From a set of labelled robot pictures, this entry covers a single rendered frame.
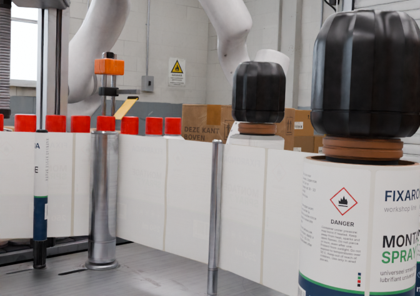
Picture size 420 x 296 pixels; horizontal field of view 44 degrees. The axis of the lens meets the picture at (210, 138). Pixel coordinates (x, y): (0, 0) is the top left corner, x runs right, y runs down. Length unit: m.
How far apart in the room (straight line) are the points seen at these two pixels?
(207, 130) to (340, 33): 1.19
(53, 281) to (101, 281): 0.06
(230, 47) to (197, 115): 0.37
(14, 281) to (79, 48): 0.85
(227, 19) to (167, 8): 6.39
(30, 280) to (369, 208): 0.47
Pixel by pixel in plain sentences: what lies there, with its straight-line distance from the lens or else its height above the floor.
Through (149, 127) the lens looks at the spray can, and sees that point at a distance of 1.01.
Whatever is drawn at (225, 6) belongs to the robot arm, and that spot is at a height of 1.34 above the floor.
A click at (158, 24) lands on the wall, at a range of 7.47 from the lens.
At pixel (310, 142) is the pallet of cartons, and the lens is 5.10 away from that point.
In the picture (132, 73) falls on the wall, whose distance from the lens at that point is 7.20.
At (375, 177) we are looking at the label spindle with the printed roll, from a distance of 0.38.
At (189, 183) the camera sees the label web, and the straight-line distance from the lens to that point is 0.64.
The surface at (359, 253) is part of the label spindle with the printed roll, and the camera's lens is 0.39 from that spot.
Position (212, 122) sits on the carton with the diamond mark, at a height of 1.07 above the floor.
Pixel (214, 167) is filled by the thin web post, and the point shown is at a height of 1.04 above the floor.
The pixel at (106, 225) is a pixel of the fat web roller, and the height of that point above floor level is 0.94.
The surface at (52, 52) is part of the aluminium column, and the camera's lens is 1.05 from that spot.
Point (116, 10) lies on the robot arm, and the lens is 1.37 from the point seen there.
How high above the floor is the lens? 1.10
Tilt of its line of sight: 3 degrees down
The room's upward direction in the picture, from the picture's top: 2 degrees clockwise
